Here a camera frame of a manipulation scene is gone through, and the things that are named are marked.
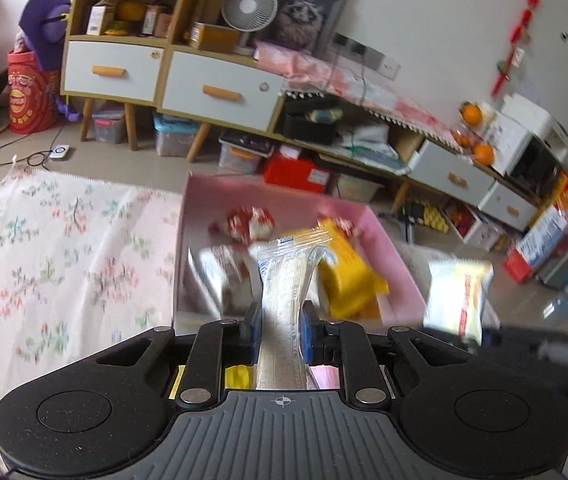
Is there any framed cat picture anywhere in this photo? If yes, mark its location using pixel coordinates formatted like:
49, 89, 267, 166
264, 0, 352, 56

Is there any red printed bag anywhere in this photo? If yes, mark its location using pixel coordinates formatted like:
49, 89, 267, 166
8, 50, 62, 135

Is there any grey lidded storage bin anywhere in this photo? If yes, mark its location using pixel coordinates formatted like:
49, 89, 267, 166
92, 107, 127, 145

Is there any yellow packet white label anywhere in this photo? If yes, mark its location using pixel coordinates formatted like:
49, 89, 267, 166
316, 217, 391, 320

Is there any white desk fan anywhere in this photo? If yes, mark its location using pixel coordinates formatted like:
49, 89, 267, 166
222, 0, 277, 56

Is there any pink cloth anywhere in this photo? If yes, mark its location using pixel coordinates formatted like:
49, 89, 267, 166
254, 42, 460, 138

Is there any red hanging ornament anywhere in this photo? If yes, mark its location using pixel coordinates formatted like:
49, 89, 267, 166
491, 0, 550, 96

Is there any small brown box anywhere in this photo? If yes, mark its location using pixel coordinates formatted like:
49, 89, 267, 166
144, 4, 172, 37

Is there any yellow pack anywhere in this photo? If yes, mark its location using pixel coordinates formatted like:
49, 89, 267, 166
409, 202, 452, 233

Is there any white printed box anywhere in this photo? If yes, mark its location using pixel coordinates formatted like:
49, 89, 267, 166
486, 110, 532, 176

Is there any yellow red box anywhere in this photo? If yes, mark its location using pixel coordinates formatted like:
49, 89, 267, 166
544, 170, 568, 226

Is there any pink cardboard box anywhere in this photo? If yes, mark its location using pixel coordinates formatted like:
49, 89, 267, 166
173, 172, 427, 328

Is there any tall wooden shelf cabinet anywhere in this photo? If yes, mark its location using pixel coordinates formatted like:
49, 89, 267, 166
61, 0, 285, 161

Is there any clear long cracker packet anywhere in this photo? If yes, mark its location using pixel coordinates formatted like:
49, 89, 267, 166
256, 230, 329, 392

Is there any red white snack packet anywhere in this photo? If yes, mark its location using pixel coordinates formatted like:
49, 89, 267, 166
226, 206, 275, 241

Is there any white red carton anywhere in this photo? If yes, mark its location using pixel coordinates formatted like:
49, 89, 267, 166
444, 200, 502, 251

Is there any wide white cabinet drawer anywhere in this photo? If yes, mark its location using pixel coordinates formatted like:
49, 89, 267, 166
409, 140, 495, 206

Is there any small white cabinet drawer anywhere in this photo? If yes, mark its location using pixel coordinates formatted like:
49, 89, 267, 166
479, 180, 537, 218

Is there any black power adapter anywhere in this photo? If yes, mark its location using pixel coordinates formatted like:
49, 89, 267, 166
379, 205, 417, 246

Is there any black microwave oven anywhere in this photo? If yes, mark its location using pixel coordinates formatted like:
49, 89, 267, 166
511, 137, 562, 191

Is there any blue lidded storage bin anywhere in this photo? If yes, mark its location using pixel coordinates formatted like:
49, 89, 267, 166
154, 112, 199, 157

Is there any white yellow snack packet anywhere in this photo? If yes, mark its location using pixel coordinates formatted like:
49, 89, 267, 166
423, 255, 496, 347

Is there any white foam box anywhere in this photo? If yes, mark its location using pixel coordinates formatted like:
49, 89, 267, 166
501, 92, 568, 148

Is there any black lidded storage bin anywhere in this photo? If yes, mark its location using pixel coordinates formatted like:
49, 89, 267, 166
219, 132, 275, 173

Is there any purple plush toy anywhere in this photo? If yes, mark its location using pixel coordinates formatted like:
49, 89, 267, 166
18, 0, 72, 73

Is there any white drawer wooden handle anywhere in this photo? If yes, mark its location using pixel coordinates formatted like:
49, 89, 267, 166
64, 40, 165, 106

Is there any pile of papers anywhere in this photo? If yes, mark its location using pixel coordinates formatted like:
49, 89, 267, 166
341, 122, 409, 173

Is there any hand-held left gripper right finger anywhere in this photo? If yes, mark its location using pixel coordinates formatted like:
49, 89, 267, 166
301, 301, 482, 408

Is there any floral tablecloth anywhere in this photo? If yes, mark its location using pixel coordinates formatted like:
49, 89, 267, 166
0, 165, 437, 461

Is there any yellow toy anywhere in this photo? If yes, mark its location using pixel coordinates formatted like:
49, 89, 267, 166
106, 1, 145, 37

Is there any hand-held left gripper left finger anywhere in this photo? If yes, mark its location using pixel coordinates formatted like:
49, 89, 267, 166
81, 302, 265, 411

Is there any low wooden cabinet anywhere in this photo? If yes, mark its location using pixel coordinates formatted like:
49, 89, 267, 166
274, 85, 540, 221

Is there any black bag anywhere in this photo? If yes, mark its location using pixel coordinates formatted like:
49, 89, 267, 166
281, 95, 347, 143

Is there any clear storage bin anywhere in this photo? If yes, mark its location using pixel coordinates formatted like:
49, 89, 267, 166
336, 172, 385, 203

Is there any white product box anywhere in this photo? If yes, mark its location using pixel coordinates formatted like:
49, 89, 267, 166
86, 0, 119, 36

